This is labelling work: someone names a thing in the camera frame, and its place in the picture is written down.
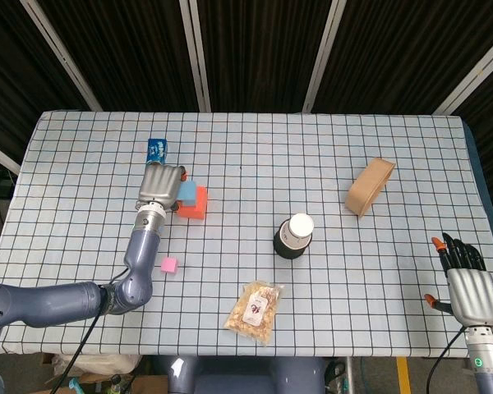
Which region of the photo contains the grey-blue robot torso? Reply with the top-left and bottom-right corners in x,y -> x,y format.
150,355 -> 328,394

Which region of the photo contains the clear snack bag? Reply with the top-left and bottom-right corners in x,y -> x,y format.
223,280 -> 285,347

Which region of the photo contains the blue Oreo cookie box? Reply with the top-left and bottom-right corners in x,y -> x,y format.
144,138 -> 168,166

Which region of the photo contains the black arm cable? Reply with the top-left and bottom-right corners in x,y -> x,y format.
53,282 -> 128,394
423,326 -> 469,394

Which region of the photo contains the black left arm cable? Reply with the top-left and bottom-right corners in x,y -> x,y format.
53,282 -> 128,394

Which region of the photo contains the blue checkered tablecloth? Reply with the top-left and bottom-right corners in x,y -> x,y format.
0,109 -> 493,357

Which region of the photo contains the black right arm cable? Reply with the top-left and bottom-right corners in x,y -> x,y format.
423,326 -> 469,394

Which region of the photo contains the orange foam cube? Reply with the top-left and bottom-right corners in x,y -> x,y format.
176,186 -> 209,221

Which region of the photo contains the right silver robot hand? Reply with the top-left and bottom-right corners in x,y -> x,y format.
423,232 -> 493,328

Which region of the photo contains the white plastic bag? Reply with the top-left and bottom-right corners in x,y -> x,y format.
51,353 -> 143,377

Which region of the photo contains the white metal frame post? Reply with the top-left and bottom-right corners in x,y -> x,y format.
302,0 -> 347,112
179,0 -> 212,112
0,138 -> 21,176
432,28 -> 493,116
20,0 -> 104,112

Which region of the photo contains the white paper cup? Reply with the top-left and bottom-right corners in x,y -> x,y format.
282,213 -> 316,250

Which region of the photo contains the black mesh pen holder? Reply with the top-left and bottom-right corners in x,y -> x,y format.
272,217 -> 313,260

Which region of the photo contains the light blue foam cube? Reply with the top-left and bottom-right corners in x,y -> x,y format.
176,180 -> 198,208

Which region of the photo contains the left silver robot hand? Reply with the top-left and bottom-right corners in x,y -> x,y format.
135,163 -> 188,213

